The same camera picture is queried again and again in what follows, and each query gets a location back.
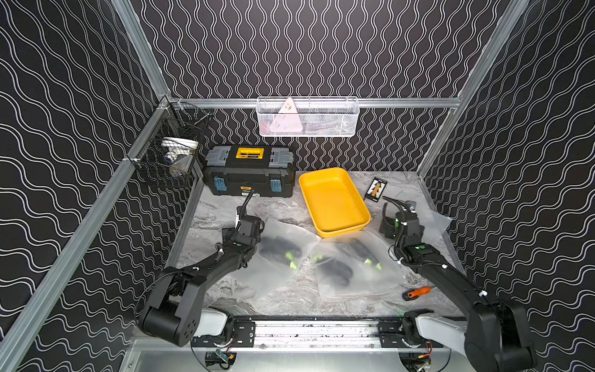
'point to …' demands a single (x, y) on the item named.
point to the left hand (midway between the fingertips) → (239, 226)
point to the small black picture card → (376, 189)
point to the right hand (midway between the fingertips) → (402, 221)
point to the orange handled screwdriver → (412, 294)
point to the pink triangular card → (287, 119)
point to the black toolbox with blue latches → (249, 170)
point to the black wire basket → (170, 154)
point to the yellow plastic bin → (333, 201)
